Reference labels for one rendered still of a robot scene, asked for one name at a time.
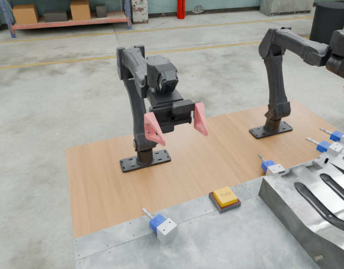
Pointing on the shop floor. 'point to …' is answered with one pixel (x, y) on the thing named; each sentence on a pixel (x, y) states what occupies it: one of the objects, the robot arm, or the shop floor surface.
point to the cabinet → (286, 7)
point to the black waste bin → (328, 20)
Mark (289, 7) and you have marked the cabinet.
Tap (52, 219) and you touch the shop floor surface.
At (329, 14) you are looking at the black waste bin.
